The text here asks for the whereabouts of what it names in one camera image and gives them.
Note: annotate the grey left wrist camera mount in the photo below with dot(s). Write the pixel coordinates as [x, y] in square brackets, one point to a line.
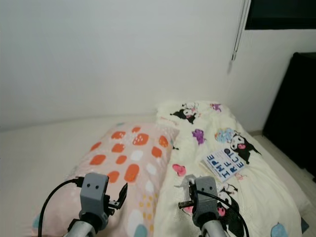
[96, 190]

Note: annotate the black cabinet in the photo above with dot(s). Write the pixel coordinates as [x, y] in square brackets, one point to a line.
[294, 108]

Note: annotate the white book blue letters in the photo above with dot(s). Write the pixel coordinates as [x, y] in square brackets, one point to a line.
[224, 164]

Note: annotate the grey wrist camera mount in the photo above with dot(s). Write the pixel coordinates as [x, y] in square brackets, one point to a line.
[206, 193]
[96, 190]

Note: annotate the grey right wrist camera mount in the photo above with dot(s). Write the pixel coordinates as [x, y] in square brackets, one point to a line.
[206, 193]

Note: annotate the pink pillow orange spots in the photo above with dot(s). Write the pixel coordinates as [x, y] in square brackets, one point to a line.
[128, 153]

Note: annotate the dark window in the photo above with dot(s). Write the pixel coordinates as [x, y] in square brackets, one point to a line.
[281, 14]

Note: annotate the cream mattress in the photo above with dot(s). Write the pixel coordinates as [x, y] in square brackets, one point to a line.
[39, 153]

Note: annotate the white blind wand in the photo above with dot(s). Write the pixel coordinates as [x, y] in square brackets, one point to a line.
[242, 27]

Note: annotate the cream cartoon print quilt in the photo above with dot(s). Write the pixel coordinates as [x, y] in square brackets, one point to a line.
[261, 197]

